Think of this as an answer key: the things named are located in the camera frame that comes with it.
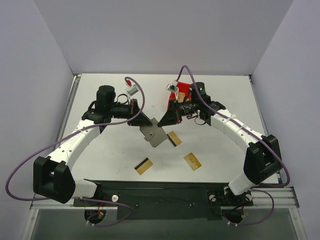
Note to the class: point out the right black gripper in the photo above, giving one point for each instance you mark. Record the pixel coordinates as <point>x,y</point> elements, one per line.
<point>174,113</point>

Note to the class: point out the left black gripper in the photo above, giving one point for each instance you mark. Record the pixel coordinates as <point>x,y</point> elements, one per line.
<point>134,111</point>

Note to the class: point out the grey card holder wallet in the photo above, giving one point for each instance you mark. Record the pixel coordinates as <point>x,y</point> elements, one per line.
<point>153,134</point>

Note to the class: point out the gold card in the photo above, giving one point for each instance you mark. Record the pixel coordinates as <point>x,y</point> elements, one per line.
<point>174,139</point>
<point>192,161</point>
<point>143,166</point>

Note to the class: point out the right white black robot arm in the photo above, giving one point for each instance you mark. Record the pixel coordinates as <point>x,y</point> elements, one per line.
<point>261,152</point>

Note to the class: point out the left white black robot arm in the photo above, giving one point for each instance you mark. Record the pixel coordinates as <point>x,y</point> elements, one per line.
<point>52,175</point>

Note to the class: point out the gold cards in bin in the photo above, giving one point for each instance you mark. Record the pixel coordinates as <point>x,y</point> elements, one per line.
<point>180,97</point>

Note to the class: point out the red plastic bin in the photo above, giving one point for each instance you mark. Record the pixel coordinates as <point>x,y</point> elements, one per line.
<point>185,88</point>

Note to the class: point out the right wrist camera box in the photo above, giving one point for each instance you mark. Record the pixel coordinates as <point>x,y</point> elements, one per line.
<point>174,90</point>

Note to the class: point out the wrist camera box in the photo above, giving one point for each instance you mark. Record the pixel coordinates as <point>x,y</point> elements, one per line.
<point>174,90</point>
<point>131,89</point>

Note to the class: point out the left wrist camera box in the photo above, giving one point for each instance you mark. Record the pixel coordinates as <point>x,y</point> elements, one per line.
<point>131,89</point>

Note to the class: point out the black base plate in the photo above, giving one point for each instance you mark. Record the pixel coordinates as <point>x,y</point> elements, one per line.
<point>172,200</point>

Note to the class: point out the aluminium table frame rail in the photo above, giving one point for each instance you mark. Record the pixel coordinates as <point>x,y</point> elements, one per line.
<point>33,213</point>

